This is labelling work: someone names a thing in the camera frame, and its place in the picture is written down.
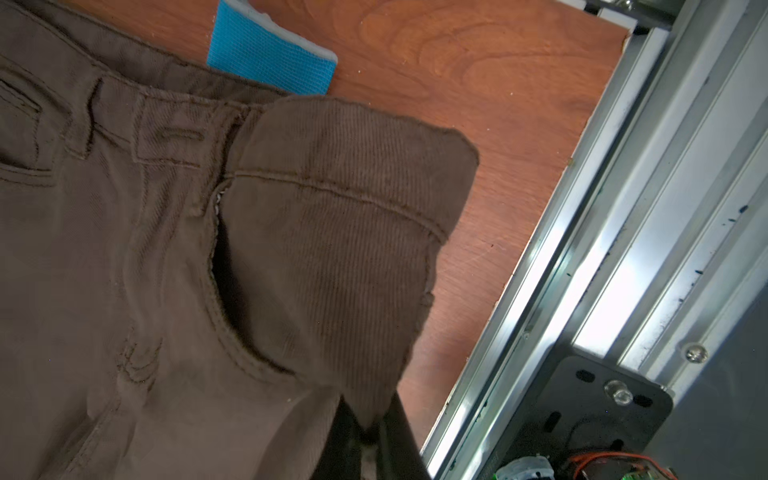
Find brown trousers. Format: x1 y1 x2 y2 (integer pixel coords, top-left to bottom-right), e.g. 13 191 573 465
1 1 479 479

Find blue sponge block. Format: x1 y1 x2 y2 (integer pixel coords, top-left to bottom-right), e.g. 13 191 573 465
206 0 338 95

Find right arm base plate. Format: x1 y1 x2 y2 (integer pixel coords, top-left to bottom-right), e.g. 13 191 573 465
476 346 674 479

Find aluminium frame rail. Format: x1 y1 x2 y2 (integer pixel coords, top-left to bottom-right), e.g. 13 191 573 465
422 1 767 479

